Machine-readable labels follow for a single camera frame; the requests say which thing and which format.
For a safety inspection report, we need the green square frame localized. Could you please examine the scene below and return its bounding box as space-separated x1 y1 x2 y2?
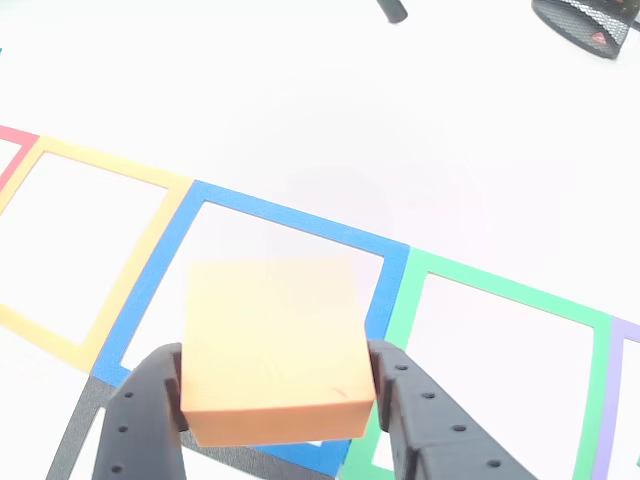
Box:
339 247 614 480

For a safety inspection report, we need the purple square frame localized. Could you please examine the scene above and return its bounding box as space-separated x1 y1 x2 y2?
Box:
589 315 640 480

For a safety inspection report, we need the red square frame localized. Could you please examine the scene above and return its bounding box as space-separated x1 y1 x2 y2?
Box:
0 124 41 194

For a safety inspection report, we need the black mesh object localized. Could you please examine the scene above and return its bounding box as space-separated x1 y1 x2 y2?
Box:
530 0 640 60

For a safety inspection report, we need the orange square block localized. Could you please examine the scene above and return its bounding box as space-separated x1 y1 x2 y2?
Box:
178 257 377 448

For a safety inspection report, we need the blue square frame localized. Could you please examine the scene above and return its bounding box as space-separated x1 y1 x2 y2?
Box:
91 179 411 478

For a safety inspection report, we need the orange square frame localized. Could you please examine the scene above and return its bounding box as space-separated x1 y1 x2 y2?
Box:
0 135 195 374

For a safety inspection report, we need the dark grey rod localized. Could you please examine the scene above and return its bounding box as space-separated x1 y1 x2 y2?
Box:
375 0 409 25

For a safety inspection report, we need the black square frame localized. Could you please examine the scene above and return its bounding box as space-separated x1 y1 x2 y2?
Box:
45 374 334 480

